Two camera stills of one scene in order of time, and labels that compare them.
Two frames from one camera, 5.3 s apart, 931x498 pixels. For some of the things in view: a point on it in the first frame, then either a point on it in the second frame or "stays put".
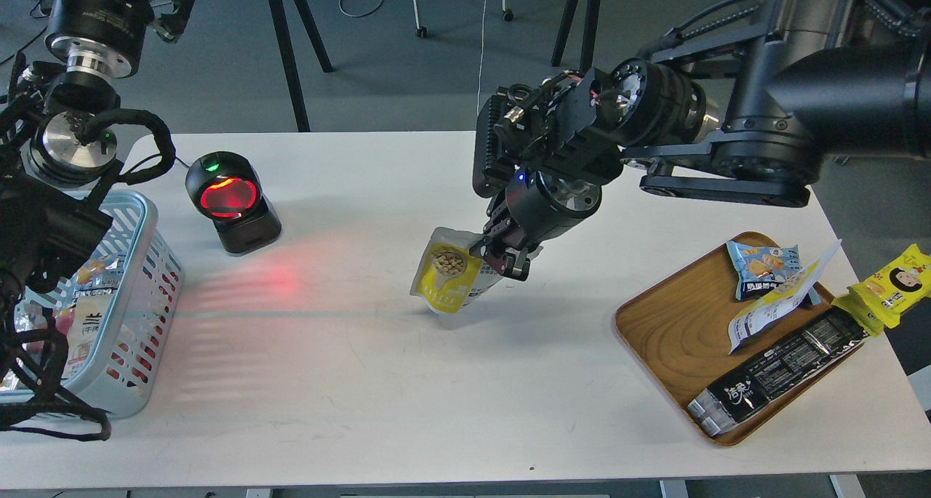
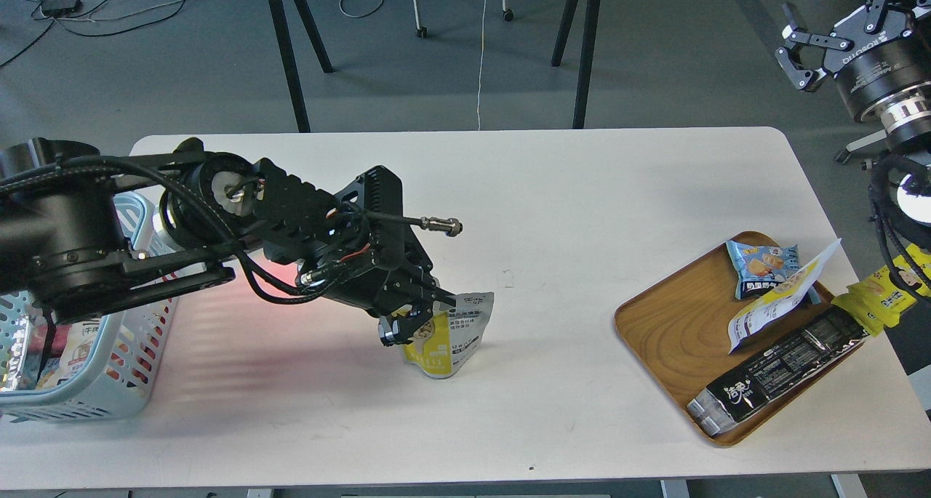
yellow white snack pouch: x=448 y=277 to x=452 y=338
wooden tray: x=681 y=328 stays put
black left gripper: x=98 y=26 to x=396 y=273
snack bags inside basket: x=51 y=342 stays put
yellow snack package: x=877 y=302 stays put
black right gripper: x=538 y=206 to x=895 y=57
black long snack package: x=717 y=407 stays put
